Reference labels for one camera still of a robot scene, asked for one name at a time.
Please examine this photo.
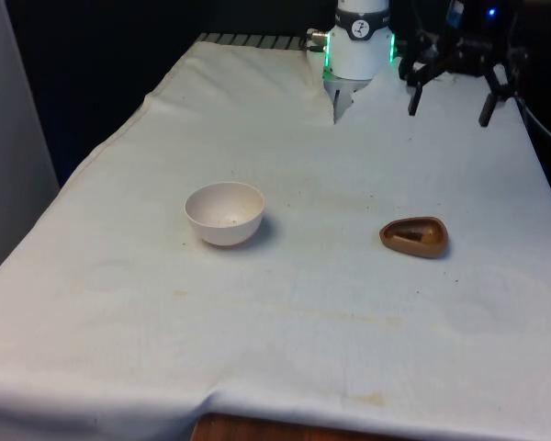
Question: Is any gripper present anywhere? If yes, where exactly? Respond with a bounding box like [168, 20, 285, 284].
[397, 0, 529, 128]

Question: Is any brown cup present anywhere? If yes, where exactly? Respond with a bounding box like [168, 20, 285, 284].
[378, 216, 450, 260]

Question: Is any white bowl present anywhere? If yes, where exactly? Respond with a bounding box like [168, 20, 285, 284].
[184, 181, 265, 247]

